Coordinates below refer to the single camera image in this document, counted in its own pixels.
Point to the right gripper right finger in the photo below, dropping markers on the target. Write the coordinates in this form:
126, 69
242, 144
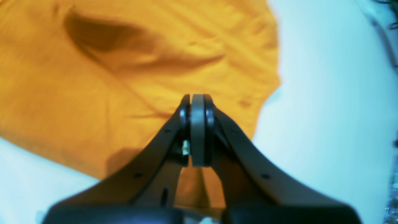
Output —
255, 190

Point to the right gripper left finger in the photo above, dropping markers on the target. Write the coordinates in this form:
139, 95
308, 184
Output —
143, 191

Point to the orange T-shirt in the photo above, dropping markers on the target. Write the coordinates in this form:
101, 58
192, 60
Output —
88, 83

